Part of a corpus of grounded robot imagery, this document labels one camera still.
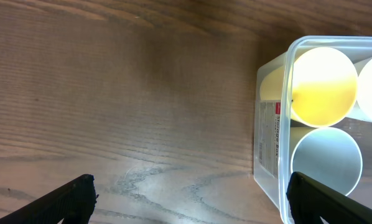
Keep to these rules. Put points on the clear plastic storage container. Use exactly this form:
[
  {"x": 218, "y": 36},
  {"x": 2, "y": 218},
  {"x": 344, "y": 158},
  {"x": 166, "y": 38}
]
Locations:
[{"x": 273, "y": 121}]

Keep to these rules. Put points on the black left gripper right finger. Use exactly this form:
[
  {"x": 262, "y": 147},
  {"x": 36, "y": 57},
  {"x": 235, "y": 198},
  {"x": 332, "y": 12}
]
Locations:
[{"x": 312, "y": 202}]

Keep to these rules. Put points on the yellow paper cup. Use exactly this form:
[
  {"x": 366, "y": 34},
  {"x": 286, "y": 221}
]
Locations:
[{"x": 324, "y": 87}]

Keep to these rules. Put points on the white paper cup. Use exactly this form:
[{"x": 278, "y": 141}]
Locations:
[{"x": 362, "y": 109}]

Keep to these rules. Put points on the grey paper cup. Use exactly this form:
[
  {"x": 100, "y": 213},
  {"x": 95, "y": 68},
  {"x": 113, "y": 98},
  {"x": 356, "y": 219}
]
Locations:
[{"x": 328, "y": 155}]

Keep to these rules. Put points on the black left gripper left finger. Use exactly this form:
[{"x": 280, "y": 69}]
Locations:
[{"x": 74, "y": 202}]

